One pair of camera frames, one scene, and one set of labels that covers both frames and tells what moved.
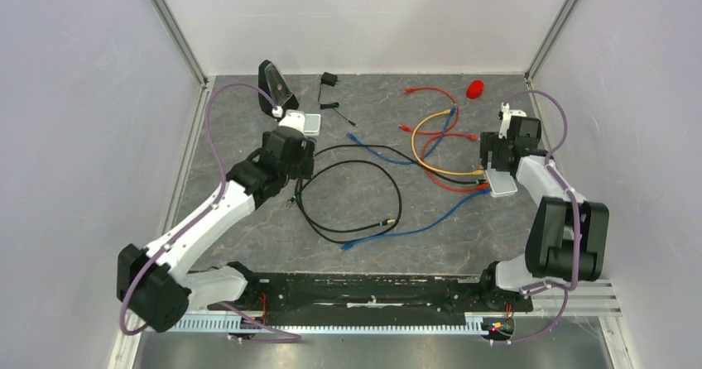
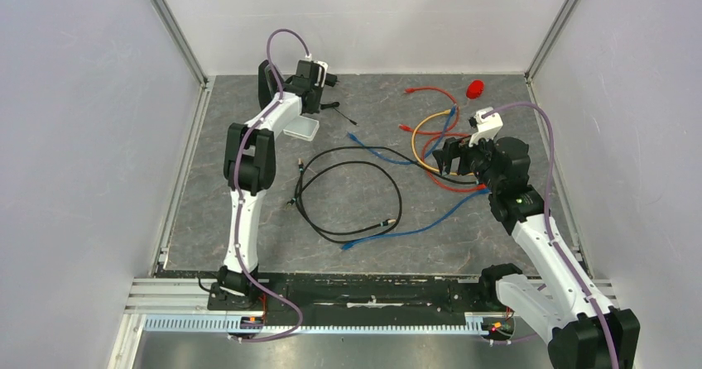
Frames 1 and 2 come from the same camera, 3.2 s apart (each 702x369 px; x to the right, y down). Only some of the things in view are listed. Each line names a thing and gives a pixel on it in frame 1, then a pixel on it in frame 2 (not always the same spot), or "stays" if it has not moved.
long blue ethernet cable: [441, 219] stays
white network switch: [312, 124] stays
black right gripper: [490, 142] to [454, 149]
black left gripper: [308, 149] to [318, 88]
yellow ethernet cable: [478, 173] stays
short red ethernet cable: [406, 128] stays
